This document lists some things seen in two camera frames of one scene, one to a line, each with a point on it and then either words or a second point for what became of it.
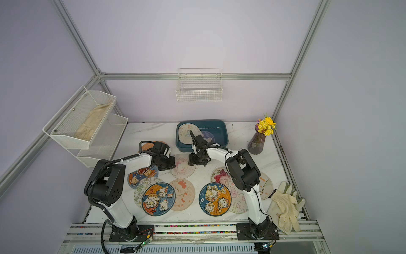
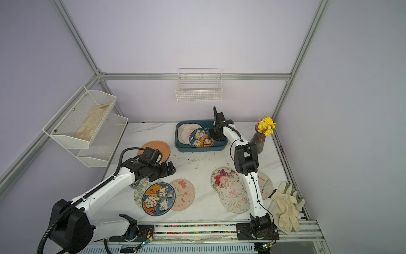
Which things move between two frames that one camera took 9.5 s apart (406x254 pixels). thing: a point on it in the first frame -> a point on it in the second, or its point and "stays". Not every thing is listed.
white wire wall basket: [200, 84] stays
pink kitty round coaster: [182, 170] -> [184, 130]
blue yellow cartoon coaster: [215, 199] -> [200, 137]
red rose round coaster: [222, 175] stays
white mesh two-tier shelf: [84, 125] stays
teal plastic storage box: [219, 127] stays
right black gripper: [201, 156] -> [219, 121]
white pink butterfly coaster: [239, 203] stays
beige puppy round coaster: [266, 186] stays
